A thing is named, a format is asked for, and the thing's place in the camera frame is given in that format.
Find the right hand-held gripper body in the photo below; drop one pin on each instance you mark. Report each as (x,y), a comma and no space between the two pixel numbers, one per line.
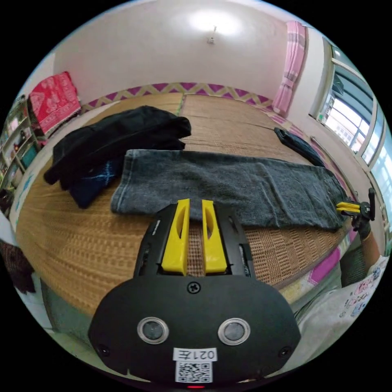
(364,211)

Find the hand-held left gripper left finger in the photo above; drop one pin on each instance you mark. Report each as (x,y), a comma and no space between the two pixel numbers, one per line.
(175,242)

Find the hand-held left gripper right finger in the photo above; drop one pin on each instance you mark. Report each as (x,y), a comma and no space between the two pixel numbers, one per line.
(213,245)

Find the gray jeans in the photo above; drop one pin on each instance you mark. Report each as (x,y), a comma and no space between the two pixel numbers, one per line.
(214,180)

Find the person's right forearm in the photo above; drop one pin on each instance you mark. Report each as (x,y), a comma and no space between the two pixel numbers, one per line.
(372,245)

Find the person's right hand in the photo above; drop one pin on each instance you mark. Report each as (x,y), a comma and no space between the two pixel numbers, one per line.
(365,230)

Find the black garment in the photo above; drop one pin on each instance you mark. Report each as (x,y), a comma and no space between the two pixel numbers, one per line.
(298,145)

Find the window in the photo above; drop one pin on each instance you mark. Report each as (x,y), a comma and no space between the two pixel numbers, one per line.
(349,113)

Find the person's body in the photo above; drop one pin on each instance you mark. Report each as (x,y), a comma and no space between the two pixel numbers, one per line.
(333,306)

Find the bed with woven mat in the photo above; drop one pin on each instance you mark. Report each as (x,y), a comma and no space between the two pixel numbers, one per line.
(76,245)

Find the pile of clothes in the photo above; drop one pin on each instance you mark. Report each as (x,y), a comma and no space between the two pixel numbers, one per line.
(122,131)

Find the pink curtain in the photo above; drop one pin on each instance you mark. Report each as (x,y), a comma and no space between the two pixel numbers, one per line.
(291,67)

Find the red patterned cloth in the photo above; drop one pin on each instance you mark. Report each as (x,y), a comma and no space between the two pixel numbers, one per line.
(53,101)

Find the shelf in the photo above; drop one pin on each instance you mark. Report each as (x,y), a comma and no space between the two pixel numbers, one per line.
(15,144)

